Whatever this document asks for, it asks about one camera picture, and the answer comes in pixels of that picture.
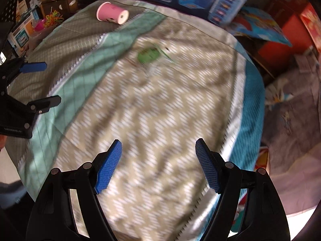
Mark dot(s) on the green plastic wrapper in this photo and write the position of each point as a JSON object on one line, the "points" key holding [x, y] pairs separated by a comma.
{"points": [[148, 54]]}

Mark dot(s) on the plain red box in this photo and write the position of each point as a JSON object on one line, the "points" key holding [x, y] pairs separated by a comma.
{"points": [[278, 45]]}

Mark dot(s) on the patchwork quilt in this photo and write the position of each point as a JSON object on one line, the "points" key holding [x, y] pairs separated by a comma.
{"points": [[163, 120]]}

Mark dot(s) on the pink paper cup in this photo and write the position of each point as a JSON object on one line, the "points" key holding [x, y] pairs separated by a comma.
{"points": [[110, 13]]}

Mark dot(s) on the colourful rubber band toy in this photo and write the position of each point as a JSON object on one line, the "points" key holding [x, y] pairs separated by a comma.
{"points": [[52, 18]]}

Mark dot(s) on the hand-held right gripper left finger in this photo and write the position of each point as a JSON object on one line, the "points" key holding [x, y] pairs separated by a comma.
{"points": [[107, 170]]}

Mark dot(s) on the red patterned gift bag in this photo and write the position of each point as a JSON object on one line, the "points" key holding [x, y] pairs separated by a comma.
{"points": [[312, 25]]}

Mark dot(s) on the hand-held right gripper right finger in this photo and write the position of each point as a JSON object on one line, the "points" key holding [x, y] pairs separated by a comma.
{"points": [[208, 168]]}

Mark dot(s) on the lilac printed blanket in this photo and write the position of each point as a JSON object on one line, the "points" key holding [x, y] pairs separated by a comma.
{"points": [[291, 130]]}

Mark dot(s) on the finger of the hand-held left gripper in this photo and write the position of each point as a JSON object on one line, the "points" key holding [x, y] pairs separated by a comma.
{"points": [[32, 67], [47, 104]]}

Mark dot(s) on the toy packaging boxes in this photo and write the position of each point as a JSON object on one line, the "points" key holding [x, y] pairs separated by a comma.
{"points": [[21, 34]]}

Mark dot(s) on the colourful cartoon bag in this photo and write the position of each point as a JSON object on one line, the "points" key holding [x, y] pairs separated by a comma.
{"points": [[258, 27]]}

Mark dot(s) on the dark wooden desk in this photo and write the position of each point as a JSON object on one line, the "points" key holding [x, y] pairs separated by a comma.
{"points": [[72, 6]]}

